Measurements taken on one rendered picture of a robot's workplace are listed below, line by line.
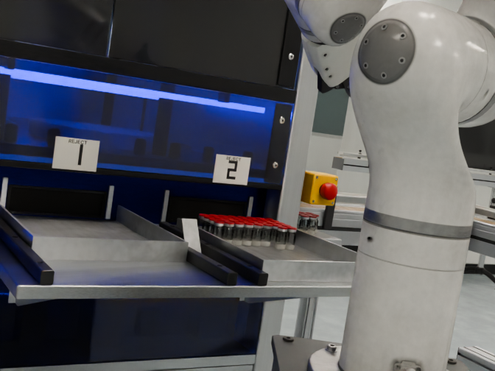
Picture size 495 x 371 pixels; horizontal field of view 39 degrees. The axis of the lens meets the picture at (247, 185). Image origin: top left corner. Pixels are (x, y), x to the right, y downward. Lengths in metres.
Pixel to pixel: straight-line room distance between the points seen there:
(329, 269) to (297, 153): 0.44
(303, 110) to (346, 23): 0.74
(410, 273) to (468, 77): 0.21
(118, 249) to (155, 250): 0.07
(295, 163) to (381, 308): 0.85
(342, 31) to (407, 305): 0.33
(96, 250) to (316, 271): 0.37
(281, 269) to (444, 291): 0.43
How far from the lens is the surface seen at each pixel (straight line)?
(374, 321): 0.79
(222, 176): 1.50
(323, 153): 7.39
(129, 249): 1.16
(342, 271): 1.25
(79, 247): 1.14
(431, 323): 0.79
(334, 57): 1.03
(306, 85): 1.60
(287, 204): 1.61
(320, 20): 0.87
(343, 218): 1.85
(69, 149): 1.37
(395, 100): 0.72
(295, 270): 1.19
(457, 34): 0.73
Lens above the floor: 1.14
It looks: 6 degrees down
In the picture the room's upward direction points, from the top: 8 degrees clockwise
